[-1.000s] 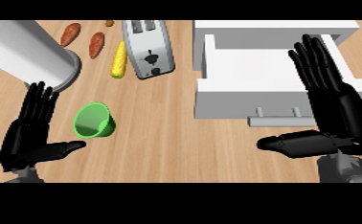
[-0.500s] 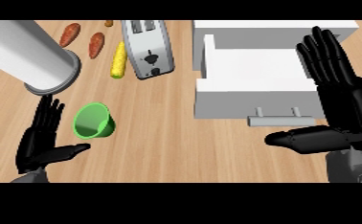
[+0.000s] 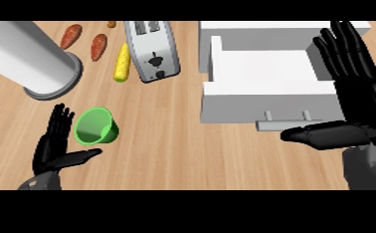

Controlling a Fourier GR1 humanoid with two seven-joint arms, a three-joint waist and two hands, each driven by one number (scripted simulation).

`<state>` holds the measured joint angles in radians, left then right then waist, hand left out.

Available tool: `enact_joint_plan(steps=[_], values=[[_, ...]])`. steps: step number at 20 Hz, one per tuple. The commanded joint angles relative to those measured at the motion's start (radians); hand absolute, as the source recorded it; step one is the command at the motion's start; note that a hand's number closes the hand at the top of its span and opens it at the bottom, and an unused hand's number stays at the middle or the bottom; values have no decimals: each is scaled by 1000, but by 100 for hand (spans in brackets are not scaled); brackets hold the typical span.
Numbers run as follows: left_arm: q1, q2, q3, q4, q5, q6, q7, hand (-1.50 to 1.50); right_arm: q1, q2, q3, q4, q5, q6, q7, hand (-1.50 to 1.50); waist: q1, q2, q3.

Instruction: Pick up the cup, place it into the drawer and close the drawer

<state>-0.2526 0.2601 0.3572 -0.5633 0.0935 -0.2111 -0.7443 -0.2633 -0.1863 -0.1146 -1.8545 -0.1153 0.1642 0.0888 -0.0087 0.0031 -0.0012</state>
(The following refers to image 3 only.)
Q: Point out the white cabinet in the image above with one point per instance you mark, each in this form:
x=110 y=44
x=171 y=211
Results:
x=275 y=34

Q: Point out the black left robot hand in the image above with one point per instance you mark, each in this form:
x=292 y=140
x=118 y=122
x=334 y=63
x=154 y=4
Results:
x=51 y=147

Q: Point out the small orange vegetable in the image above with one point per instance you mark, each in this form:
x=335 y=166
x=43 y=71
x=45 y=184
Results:
x=111 y=24

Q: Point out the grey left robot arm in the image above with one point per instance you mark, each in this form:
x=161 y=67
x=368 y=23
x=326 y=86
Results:
x=42 y=182

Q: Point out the white open drawer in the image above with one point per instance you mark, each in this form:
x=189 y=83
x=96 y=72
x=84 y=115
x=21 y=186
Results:
x=267 y=81

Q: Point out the orange sweet potato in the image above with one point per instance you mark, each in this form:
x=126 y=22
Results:
x=98 y=46
x=71 y=36

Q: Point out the silver toaster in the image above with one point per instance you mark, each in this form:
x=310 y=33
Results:
x=152 y=51

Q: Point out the yellow corn cob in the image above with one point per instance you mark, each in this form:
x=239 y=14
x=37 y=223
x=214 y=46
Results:
x=123 y=63

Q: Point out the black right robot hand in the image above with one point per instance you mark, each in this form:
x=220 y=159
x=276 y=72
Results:
x=350 y=77

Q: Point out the green cup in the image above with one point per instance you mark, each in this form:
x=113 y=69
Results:
x=95 y=126

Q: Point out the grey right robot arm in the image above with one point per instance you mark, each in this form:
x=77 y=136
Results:
x=360 y=167

